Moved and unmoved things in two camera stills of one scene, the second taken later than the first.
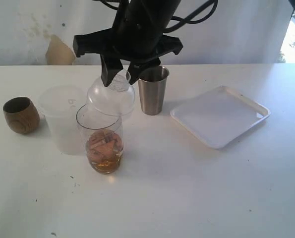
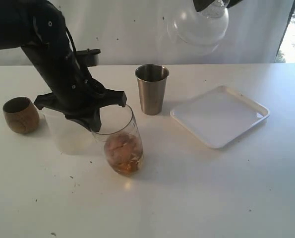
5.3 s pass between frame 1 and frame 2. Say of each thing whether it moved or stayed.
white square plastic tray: stayed
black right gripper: moved
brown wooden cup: stayed
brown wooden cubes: moved
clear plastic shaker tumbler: moved
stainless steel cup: stayed
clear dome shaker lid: moved
